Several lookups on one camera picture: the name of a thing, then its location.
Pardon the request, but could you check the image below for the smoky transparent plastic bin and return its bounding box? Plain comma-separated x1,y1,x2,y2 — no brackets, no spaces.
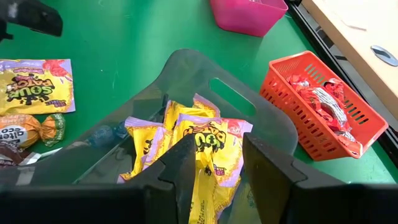
0,48,299,224

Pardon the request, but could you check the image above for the yellow Sour Patch packet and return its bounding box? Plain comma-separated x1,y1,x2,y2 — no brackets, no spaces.
163,92,221,131
173,113,254,189
0,58,76,116
119,116,175,183
188,169,243,224

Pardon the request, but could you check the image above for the orange Reese's cup packet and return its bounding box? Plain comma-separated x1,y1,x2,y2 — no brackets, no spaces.
335,130,364,157
323,77,346,100
303,86,349,133
285,73,312,94

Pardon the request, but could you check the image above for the orange plastic basket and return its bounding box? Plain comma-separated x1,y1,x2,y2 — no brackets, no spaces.
259,50,389,162

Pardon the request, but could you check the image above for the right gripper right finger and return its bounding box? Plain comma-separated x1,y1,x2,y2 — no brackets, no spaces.
242,133,308,224

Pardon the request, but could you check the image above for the brown Hershey's packet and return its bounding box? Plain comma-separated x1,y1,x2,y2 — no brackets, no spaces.
0,139,63,170

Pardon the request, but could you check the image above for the blue wrapped lollipop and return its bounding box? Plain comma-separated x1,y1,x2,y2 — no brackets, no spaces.
71,123,127,150

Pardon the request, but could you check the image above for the pink plastic bin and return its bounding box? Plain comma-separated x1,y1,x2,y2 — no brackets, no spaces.
209,0,289,38

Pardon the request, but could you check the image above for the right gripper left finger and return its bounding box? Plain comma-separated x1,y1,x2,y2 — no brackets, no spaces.
136,133,197,224

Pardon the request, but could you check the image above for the orange Alter Eco truffle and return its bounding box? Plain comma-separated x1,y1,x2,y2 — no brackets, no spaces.
0,113,67,149

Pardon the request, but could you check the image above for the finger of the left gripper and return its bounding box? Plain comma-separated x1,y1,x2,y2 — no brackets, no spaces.
5,0,64,38
0,18,14,43

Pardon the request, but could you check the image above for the grey desk cable grommet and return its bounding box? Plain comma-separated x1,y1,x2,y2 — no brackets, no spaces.
369,44,398,68

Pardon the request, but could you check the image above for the light wooden desk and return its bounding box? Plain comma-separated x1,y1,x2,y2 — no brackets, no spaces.
300,0,398,121

